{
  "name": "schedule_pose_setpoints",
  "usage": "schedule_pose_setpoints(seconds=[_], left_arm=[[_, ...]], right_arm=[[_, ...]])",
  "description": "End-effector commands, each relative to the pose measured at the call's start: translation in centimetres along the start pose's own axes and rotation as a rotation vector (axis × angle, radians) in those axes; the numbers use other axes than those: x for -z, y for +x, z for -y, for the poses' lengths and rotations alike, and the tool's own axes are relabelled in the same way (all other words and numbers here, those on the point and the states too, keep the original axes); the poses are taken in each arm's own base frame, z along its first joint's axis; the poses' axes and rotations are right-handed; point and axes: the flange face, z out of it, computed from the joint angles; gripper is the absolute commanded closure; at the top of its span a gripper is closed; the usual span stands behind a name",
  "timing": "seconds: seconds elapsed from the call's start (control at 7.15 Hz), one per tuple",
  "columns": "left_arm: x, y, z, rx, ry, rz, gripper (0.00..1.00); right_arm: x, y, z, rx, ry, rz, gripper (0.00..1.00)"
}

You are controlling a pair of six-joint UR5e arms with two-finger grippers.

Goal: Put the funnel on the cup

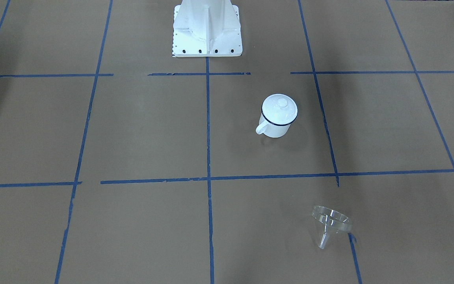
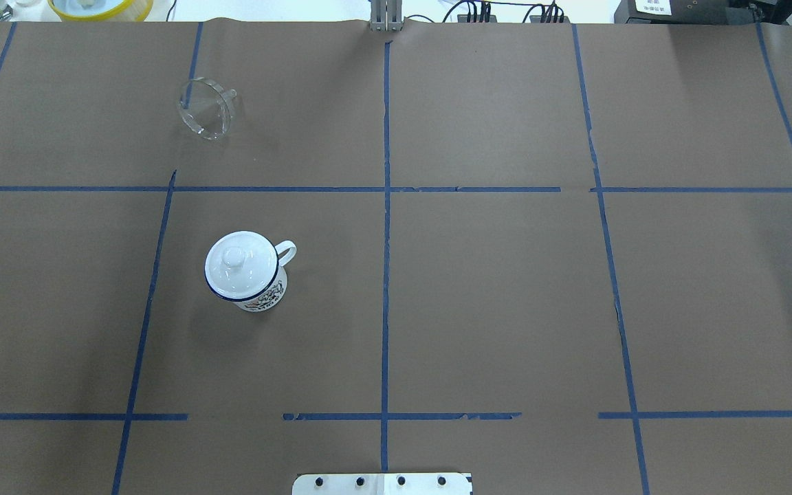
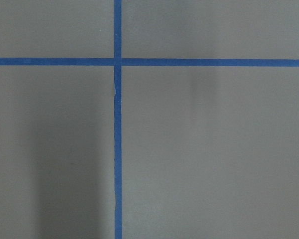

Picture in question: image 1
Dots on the clear plastic funnel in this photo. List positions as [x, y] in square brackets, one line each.
[333, 222]

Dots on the white enamel mug lid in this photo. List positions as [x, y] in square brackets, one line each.
[279, 109]

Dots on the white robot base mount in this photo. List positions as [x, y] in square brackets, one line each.
[206, 28]

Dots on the white enamel mug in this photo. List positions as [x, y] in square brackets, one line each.
[269, 129]

